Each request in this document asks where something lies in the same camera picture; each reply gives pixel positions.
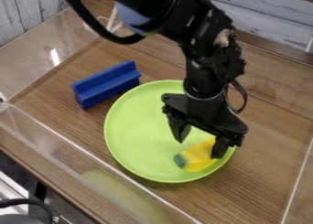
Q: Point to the yellow toy banana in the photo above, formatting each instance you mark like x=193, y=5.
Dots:
x=195, y=158

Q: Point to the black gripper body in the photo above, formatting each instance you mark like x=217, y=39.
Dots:
x=206, y=114

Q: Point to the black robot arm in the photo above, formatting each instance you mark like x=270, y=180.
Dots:
x=205, y=34

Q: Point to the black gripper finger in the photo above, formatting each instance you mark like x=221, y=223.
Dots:
x=219, y=147
x=179, y=127

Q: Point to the blue plastic block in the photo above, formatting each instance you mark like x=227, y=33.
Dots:
x=106, y=84

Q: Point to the clear acrylic front wall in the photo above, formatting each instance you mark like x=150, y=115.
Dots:
x=95, y=187

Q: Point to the green plastic plate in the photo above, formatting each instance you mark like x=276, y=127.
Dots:
x=139, y=139

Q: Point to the clear acrylic corner bracket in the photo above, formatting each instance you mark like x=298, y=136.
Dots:
x=111, y=22

